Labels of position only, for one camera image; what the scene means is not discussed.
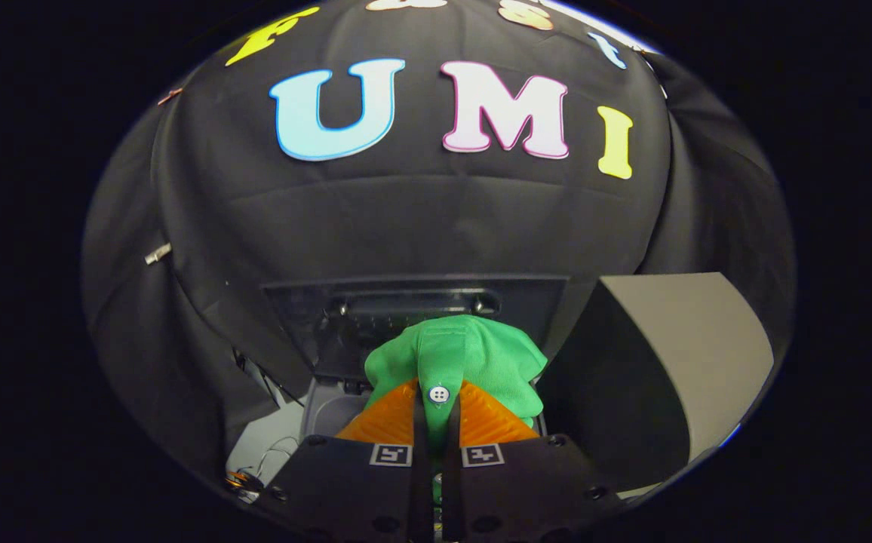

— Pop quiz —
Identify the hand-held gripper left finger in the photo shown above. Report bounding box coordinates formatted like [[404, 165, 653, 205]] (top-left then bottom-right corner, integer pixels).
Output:
[[255, 377, 434, 543]]

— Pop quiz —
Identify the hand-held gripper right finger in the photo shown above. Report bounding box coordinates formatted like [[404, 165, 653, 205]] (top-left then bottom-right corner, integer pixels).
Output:
[[442, 379, 622, 543]]

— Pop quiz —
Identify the grey washing machine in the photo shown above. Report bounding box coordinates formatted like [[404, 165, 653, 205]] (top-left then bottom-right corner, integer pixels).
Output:
[[226, 275, 569, 499]]

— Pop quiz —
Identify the green polo shirt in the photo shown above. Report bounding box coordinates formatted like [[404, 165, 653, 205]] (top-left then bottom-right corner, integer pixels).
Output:
[[364, 315, 548, 505]]

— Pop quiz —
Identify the grey cabinet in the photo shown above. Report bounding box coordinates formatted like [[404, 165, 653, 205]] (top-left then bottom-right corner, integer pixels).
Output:
[[538, 273, 775, 495]]

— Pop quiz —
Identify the black backdrop cloth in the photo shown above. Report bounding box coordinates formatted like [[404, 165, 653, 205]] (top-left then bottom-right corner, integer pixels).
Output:
[[81, 0, 797, 483]]

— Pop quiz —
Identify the white cable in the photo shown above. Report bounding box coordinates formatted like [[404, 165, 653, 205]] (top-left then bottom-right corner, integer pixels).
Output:
[[244, 436, 302, 485]]

